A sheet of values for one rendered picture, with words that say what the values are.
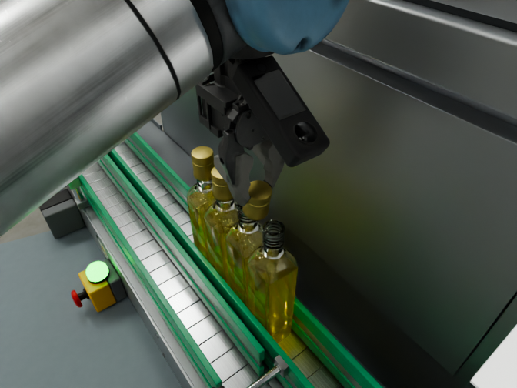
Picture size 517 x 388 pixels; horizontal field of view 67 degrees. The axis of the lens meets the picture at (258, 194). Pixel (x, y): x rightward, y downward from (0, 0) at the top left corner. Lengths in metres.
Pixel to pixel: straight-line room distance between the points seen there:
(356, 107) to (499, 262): 0.23
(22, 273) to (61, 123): 0.95
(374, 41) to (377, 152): 0.13
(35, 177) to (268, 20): 0.12
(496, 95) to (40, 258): 1.01
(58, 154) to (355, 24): 0.37
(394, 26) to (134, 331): 0.74
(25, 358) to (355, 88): 0.80
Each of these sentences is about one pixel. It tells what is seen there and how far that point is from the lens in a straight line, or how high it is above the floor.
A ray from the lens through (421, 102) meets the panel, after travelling 0.44.
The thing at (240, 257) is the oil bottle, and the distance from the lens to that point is 0.58.
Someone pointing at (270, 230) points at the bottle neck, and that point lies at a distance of 0.53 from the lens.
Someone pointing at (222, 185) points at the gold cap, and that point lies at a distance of 0.56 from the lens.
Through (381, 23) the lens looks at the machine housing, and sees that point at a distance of 0.46.
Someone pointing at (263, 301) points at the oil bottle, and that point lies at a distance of 0.59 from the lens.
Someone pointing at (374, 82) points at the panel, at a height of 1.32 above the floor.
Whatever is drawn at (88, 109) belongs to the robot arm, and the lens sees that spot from 0.17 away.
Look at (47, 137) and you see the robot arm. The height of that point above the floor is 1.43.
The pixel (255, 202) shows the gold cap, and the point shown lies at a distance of 0.50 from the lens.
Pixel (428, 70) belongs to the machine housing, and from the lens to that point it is 0.44.
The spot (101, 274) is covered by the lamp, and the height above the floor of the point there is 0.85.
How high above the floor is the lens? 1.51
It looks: 42 degrees down
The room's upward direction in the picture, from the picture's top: straight up
